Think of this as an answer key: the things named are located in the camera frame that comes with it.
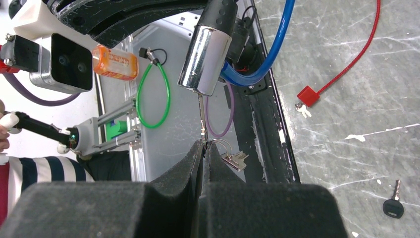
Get black headed key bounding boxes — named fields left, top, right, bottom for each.
left=382, top=179, right=404, bottom=219

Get silver key bunch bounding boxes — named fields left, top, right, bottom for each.
left=197, top=93, right=250, bottom=173

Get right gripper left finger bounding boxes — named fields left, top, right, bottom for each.
left=0, top=141, right=204, bottom=238

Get person in striped sleeve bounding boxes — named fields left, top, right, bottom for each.
left=0, top=98, right=132, bottom=227

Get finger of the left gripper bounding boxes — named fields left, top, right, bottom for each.
left=49, top=0, right=207, bottom=48

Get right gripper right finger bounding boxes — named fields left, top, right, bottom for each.
left=198, top=143, right=347, bottom=238

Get blue cable lock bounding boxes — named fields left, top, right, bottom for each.
left=177, top=0, right=296, bottom=98

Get green cable lock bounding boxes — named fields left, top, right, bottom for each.
left=135, top=48, right=171, bottom=128

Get orange drink bottle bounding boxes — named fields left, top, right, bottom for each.
left=91, top=44, right=138, bottom=81

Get green plastic block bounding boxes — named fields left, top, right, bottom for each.
left=105, top=120, right=127, bottom=141

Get red cable lock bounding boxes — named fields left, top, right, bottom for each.
left=296, top=0, right=382, bottom=109

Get aluminium frame rail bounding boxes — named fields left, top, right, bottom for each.
left=55, top=19, right=204, bottom=183

